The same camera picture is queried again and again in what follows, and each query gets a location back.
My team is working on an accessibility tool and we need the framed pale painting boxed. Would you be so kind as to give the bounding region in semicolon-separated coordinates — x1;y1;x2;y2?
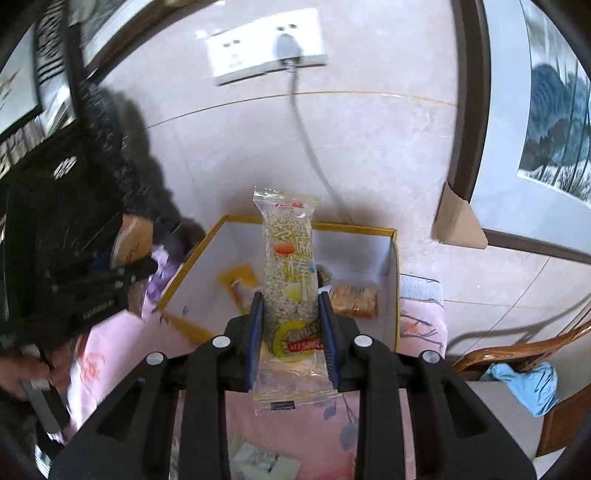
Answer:
0;23;43;134

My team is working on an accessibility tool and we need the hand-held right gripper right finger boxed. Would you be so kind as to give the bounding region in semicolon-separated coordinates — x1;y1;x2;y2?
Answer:
318;290;539;480

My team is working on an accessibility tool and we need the light blue cloth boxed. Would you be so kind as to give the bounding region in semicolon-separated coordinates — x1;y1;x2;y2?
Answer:
480;361;559;417

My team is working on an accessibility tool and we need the yellow snack packet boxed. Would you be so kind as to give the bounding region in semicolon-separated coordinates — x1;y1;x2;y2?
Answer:
217;263;259;311

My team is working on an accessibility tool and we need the grey chair seat cushion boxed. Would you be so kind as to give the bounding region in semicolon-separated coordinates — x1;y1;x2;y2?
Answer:
466;378;555;462

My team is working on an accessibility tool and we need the brown crispy cake packet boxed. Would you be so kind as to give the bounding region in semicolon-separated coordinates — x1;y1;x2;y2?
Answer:
330;284;379;319

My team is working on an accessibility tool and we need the cardboard corner protector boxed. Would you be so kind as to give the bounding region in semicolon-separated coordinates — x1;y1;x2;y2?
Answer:
433;181;489;250

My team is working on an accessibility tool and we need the grey plug with cable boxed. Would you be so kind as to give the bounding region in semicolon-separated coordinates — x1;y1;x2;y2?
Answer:
272;32;352;223

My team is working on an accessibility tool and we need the brown snack packet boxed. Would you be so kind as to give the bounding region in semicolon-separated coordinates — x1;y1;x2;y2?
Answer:
113;215;155;319

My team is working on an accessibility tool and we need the dark carved wooden furniture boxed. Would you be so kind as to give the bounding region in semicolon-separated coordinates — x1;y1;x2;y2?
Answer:
0;0;208;259

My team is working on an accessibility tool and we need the yellow cardboard box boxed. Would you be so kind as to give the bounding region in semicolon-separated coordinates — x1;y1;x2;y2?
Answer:
154;215;400;365

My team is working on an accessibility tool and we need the clear sesame bar packet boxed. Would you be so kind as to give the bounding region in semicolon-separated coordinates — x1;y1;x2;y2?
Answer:
252;186;340;416

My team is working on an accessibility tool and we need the framed lotus painting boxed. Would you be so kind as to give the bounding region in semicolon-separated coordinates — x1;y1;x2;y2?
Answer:
450;0;591;265

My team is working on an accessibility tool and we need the framed landscape painting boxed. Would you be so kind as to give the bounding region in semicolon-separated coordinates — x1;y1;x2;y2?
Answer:
78;0;153;70

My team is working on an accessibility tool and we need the person's left hand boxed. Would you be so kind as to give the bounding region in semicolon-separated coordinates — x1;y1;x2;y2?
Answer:
0;350;75;401

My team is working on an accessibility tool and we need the wooden armchair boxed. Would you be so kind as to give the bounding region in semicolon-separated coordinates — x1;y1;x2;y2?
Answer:
450;318;591;457

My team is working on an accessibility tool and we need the white wall socket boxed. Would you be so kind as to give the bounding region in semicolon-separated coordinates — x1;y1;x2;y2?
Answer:
265;7;328;75
205;28;278;87

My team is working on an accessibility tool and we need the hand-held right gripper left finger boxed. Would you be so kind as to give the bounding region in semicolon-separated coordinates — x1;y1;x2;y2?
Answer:
48;291;266;480

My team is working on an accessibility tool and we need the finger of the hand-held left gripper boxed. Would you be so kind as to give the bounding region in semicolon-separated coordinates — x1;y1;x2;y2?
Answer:
58;256;160;334

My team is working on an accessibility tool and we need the pink floral blanket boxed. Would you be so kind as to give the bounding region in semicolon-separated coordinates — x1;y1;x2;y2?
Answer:
62;244;448;480

